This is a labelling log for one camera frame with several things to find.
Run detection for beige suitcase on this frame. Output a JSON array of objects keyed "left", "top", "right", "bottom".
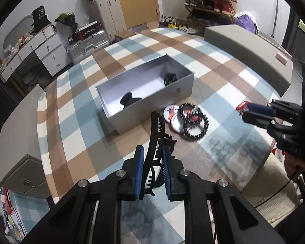
[{"left": 90, "top": 0, "right": 128, "bottom": 41}]

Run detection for silver suitcase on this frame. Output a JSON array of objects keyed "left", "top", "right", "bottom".
[{"left": 66, "top": 29, "right": 110, "bottom": 64}]

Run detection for shoes on floor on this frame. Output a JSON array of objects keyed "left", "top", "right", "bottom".
[{"left": 159, "top": 15, "right": 202, "bottom": 34}]

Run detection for small cardboard box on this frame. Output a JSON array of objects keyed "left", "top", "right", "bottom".
[{"left": 114, "top": 29, "right": 137, "bottom": 42}]

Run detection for person's right hand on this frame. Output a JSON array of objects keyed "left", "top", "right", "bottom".
[{"left": 285, "top": 156, "right": 305, "bottom": 179}]

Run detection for wooden door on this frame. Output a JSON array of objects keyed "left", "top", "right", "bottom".
[{"left": 119, "top": 0, "right": 160, "bottom": 30}]

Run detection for grey cardboard box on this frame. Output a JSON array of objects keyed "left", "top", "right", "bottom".
[{"left": 95, "top": 54, "right": 195, "bottom": 135}]

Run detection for purple bag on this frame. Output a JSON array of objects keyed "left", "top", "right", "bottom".
[{"left": 233, "top": 11, "right": 260, "bottom": 34}]

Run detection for white pin badge red figure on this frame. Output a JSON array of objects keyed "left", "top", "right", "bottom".
[{"left": 163, "top": 104, "right": 180, "bottom": 123}]

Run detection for white dressing desk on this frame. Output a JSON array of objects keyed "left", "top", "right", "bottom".
[{"left": 0, "top": 23, "right": 68, "bottom": 82}]

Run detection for beige chair cushion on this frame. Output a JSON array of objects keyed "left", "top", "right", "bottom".
[{"left": 241, "top": 155, "right": 303, "bottom": 232}]

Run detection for grey padded bed board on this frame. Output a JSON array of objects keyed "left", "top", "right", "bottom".
[
  {"left": 204, "top": 24, "right": 294, "bottom": 97},
  {"left": 0, "top": 84, "right": 45, "bottom": 183}
]

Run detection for black round hair clip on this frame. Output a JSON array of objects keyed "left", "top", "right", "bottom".
[{"left": 120, "top": 93, "right": 142, "bottom": 110}]

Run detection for round pin badge silver back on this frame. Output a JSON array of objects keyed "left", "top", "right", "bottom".
[{"left": 169, "top": 114, "right": 192, "bottom": 134}]

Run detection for pink small case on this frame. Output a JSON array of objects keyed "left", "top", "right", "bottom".
[{"left": 275, "top": 52, "right": 288, "bottom": 65}]

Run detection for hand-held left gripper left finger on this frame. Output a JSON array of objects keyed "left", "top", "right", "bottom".
[{"left": 23, "top": 145, "right": 145, "bottom": 244}]

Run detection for arched mirror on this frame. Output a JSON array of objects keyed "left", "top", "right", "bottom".
[{"left": 2, "top": 15, "right": 34, "bottom": 49}]

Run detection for black shoe boxes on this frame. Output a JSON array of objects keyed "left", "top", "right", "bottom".
[{"left": 67, "top": 22, "right": 102, "bottom": 42}]

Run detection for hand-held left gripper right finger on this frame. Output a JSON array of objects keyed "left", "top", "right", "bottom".
[{"left": 162, "top": 145, "right": 286, "bottom": 244}]

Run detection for black cable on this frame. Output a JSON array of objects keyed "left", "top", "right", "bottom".
[{"left": 254, "top": 166, "right": 302, "bottom": 208}]

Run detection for black hair claw clip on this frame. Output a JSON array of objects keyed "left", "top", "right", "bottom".
[{"left": 138, "top": 111, "right": 177, "bottom": 197}]

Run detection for checked cloth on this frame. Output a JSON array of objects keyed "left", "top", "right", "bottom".
[{"left": 7, "top": 191, "right": 50, "bottom": 242}]

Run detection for dark wrapped bouquet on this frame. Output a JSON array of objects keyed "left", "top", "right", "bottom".
[{"left": 54, "top": 12, "right": 79, "bottom": 35}]

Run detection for black bag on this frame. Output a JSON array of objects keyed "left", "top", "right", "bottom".
[{"left": 31, "top": 5, "right": 52, "bottom": 32}]

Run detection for grey cabinet with gold latch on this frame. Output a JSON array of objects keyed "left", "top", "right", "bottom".
[{"left": 0, "top": 154, "right": 54, "bottom": 199}]

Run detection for small black hair clip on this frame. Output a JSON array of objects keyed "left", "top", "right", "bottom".
[{"left": 164, "top": 73, "right": 179, "bottom": 86}]

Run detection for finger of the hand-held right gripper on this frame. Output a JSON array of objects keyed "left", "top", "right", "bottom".
[
  {"left": 242, "top": 111, "right": 279, "bottom": 130},
  {"left": 247, "top": 103, "right": 277, "bottom": 118}
]

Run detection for wooden shoe rack with shoes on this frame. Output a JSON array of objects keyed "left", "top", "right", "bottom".
[{"left": 181, "top": 0, "right": 237, "bottom": 35}]

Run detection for black bead bracelet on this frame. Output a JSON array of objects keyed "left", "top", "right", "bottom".
[
  {"left": 178, "top": 103, "right": 203, "bottom": 122},
  {"left": 182, "top": 111, "right": 209, "bottom": 142}
]

